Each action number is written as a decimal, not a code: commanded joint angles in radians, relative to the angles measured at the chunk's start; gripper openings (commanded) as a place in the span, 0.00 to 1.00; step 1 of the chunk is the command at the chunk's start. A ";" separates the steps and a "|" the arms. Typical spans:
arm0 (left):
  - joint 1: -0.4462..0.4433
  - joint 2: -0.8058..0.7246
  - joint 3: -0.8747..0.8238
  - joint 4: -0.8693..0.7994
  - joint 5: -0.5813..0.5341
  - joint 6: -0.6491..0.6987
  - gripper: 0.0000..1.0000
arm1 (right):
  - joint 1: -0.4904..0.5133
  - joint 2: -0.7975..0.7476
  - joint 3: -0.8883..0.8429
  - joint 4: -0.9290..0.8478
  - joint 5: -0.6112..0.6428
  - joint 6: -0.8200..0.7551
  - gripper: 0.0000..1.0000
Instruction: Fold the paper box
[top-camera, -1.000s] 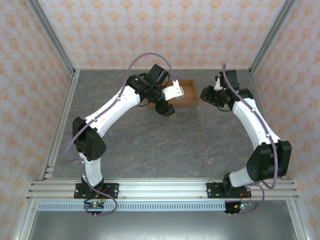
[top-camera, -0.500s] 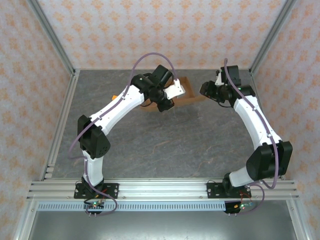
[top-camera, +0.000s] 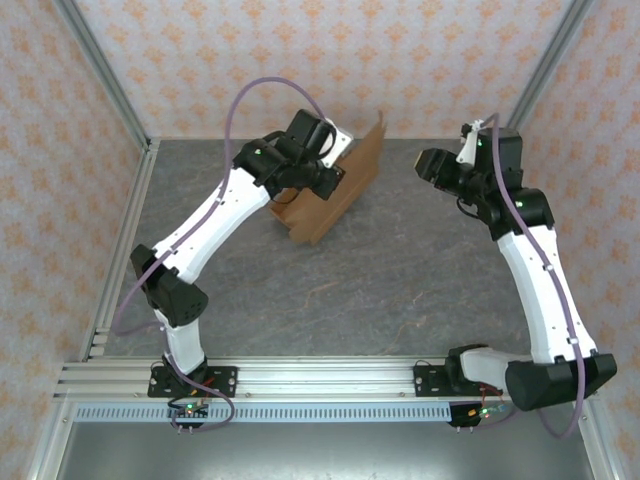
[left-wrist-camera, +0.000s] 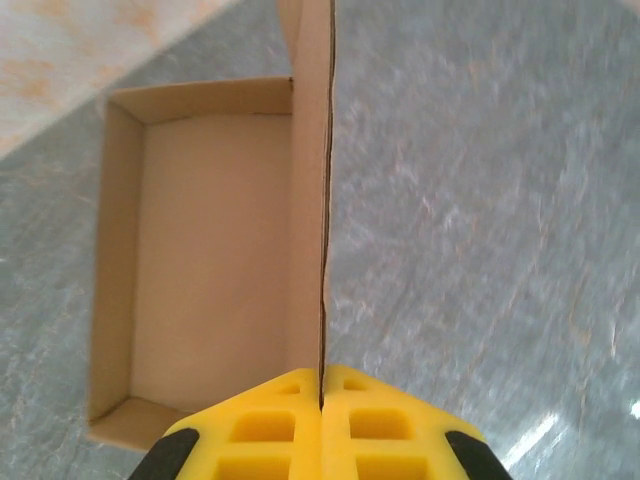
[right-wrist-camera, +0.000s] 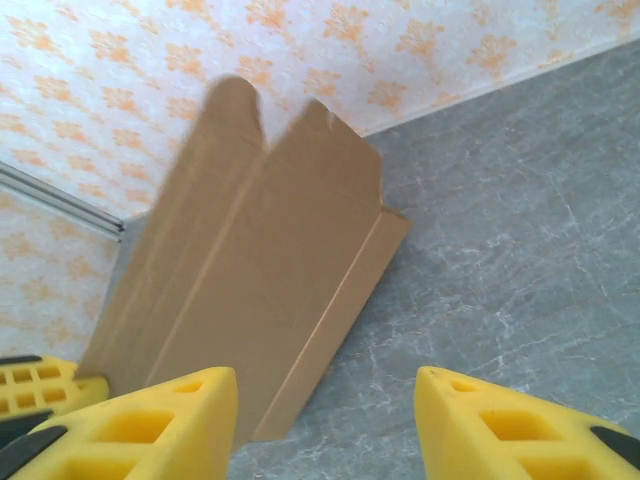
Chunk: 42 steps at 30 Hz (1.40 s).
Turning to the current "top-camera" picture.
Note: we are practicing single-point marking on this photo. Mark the brown cardboard box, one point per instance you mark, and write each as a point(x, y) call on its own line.
point(350, 170)

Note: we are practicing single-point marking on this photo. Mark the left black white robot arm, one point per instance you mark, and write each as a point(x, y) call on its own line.
point(210, 230)

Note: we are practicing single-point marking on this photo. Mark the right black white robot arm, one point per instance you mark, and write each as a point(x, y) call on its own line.
point(540, 290)

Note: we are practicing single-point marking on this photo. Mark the grey metal sheet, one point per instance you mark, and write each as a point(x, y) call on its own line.
point(320, 452)

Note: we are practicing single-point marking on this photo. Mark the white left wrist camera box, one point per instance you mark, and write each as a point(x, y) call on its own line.
point(340, 145)

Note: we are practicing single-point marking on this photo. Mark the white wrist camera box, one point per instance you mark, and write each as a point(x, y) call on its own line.
point(470, 147)
point(340, 145)

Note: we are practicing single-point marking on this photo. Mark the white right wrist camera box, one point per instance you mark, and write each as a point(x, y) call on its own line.
point(470, 147)

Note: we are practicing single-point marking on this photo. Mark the aluminium frame post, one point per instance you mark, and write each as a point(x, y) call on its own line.
point(101, 65)
point(546, 65)

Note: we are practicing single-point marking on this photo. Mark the wide aluminium side rail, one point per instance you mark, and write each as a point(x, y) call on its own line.
point(136, 200)

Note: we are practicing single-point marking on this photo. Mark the long aluminium mounting rail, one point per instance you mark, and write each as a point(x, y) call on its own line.
point(325, 380)

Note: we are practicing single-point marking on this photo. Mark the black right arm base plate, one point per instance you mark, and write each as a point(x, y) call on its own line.
point(425, 380)

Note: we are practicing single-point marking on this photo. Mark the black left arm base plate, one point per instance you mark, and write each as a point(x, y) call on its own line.
point(225, 375)

